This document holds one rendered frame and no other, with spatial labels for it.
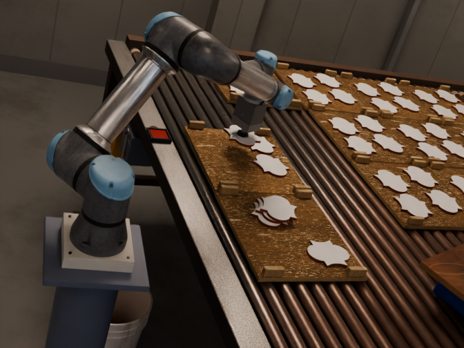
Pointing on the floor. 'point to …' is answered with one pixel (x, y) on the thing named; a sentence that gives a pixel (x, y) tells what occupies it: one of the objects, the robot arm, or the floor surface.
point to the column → (85, 292)
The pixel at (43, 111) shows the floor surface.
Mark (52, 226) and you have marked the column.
